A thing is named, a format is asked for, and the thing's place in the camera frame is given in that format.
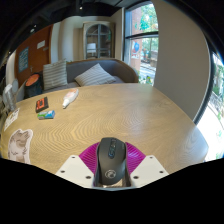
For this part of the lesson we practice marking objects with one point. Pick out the cat-shaped mouse pad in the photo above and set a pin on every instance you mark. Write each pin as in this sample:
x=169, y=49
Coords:
x=20, y=145

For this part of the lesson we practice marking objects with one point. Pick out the large striped grey cushion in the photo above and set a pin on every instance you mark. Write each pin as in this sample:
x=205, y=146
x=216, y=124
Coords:
x=55, y=75

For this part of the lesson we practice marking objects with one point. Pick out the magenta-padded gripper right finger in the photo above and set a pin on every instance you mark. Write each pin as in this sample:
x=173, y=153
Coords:
x=148, y=168

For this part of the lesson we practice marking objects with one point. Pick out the flat striped grey cushion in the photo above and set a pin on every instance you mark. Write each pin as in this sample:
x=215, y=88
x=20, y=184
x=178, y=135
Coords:
x=95, y=76

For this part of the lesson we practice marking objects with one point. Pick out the arched glass-door cabinet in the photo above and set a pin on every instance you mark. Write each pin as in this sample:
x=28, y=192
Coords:
x=98, y=41

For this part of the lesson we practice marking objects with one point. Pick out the small white wall sign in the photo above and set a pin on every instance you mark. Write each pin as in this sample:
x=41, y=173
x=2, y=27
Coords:
x=41, y=44

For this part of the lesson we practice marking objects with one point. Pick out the black and orange small box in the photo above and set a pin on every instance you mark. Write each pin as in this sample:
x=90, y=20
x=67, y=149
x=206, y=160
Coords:
x=42, y=104

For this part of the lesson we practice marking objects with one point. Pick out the black bag with orange top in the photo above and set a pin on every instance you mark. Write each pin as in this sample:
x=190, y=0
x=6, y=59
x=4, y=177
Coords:
x=33, y=86

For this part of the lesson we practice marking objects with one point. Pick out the green and blue packet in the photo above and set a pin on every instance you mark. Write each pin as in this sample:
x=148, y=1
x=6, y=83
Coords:
x=46, y=115

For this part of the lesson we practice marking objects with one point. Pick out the white sticker sheet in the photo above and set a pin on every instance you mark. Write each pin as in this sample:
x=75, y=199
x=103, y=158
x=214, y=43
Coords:
x=11, y=119

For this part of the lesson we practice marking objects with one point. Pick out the grey curved sofa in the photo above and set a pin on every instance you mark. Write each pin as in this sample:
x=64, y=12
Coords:
x=125, y=71

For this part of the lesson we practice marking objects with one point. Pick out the white tube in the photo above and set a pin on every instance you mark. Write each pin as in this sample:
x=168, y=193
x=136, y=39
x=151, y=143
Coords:
x=70, y=98

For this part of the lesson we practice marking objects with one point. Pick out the black-framed window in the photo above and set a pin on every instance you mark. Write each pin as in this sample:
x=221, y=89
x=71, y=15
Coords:
x=141, y=35

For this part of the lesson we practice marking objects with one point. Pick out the black computer mouse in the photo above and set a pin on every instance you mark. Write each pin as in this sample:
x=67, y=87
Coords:
x=111, y=163

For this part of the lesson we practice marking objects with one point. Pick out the blue wall poster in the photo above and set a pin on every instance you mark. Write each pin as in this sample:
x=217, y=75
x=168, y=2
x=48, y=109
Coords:
x=23, y=60

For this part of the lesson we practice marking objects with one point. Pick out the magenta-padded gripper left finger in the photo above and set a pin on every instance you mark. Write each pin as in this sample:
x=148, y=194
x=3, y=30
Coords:
x=75, y=168

